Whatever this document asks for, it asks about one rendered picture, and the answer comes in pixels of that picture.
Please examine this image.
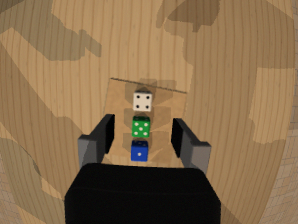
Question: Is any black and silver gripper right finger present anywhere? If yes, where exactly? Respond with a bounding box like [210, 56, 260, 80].
[171, 118, 212, 176]

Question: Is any blue die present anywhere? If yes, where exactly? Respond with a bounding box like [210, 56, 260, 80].
[131, 140, 148, 162]

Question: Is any white die with black pips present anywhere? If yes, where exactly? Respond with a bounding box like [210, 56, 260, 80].
[133, 91, 153, 111]

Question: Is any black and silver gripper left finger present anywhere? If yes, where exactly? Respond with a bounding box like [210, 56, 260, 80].
[78, 114, 115, 170]

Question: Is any green die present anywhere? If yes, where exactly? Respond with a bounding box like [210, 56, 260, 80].
[132, 116, 150, 138]

